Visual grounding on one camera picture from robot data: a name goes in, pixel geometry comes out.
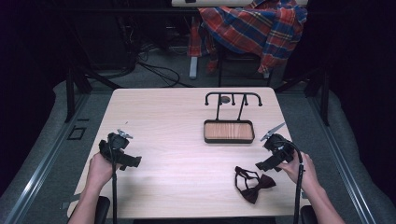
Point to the red blue plaid shirt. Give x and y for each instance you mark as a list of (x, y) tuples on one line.
[(249, 28)]

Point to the black chair frame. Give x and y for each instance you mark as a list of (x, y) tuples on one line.
[(220, 68)]

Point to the dark maroon bow tie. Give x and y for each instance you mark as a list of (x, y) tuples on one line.
[(253, 193)]

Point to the metal floor rail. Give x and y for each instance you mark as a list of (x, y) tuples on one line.
[(40, 174), (345, 161)]

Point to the black rack with wooden tray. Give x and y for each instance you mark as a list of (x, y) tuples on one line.
[(229, 131)]

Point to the black metal stand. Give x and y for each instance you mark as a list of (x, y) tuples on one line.
[(325, 102), (70, 99)]

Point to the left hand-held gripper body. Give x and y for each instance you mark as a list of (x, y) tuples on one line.
[(115, 146)]

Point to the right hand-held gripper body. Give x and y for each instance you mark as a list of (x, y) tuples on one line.
[(280, 149)]

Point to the white table leg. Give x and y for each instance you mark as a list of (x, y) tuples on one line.
[(193, 68)]

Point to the person's left hand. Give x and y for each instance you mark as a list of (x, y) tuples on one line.
[(99, 171)]

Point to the person's right hand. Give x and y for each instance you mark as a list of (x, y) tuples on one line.
[(300, 172)]

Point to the black chair armrest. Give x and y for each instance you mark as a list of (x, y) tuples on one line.
[(102, 210), (308, 216)]

